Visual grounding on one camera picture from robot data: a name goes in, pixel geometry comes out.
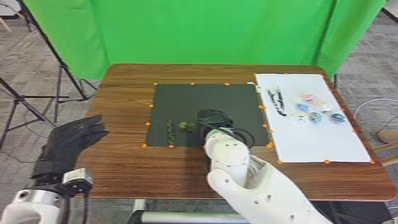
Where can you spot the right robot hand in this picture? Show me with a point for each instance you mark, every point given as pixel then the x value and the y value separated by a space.
pixel 214 119

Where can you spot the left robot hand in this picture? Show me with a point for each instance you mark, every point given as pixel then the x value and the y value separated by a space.
pixel 68 143

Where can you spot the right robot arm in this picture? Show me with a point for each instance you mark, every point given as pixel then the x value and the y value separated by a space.
pixel 260 196

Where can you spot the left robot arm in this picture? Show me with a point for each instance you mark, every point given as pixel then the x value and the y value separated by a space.
pixel 27 208

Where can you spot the dark mat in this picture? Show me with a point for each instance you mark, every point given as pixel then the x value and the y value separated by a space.
pixel 207 113

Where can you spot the green sprig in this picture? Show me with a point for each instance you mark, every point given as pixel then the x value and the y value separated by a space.
pixel 171 132
pixel 187 126

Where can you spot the bunch of green sprigs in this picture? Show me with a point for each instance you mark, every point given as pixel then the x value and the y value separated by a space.
pixel 278 101

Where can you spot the black tripod stand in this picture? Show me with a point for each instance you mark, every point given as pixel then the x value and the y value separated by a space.
pixel 20 103
pixel 63 73

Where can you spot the pink flower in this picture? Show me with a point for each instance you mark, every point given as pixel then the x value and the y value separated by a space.
pixel 308 97

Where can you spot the white sheet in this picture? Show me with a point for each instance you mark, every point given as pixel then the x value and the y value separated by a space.
pixel 317 133

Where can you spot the white flower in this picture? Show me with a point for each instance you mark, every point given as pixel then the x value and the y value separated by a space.
pixel 324 105

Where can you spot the pale grey bar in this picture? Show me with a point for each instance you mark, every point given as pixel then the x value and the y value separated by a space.
pixel 196 218

